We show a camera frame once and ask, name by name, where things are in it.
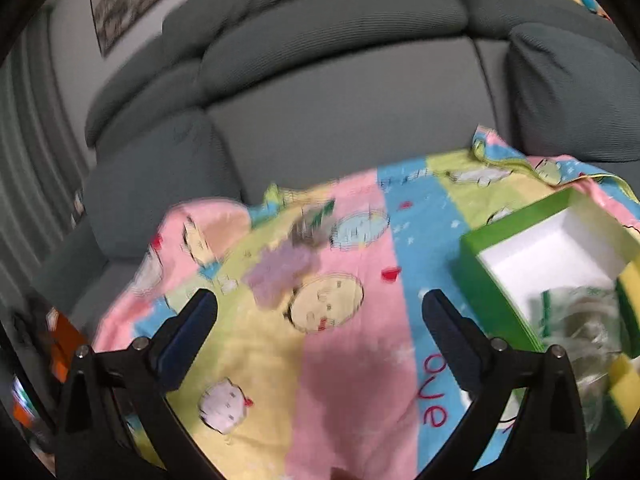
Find grey sofa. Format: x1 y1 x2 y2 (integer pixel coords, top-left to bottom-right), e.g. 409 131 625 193
30 0 640 321

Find orange object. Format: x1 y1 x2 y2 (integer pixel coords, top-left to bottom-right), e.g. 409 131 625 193
46 309 85 382

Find yellow green scouring sponge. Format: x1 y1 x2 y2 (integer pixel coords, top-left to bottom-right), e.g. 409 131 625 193
614 259 640 357
606 354 640 427

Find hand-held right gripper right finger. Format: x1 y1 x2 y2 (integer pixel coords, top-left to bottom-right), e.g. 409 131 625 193
421 288 590 480

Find bagged steel scrubber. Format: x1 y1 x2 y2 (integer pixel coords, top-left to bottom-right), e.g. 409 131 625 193
289 199 337 248
539 284 623 433

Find cartoon printed blanket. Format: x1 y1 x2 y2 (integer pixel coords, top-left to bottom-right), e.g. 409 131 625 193
92 125 640 480

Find purple mesh scrubber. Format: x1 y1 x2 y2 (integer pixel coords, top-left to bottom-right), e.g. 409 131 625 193
246 244 322 307

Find green cardboard box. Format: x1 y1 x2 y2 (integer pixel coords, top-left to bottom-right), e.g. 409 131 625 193
459 187 640 358

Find grey pleated curtain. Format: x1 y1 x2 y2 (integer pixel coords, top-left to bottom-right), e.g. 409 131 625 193
0 7 93 291

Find framed wall picture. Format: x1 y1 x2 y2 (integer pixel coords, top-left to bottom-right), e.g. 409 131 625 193
87 0 187 57

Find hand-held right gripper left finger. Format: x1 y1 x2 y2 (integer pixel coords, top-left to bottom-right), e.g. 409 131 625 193
56 288 222 480

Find grey throw pillow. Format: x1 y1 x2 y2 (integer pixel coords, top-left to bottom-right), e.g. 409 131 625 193
506 21 640 162

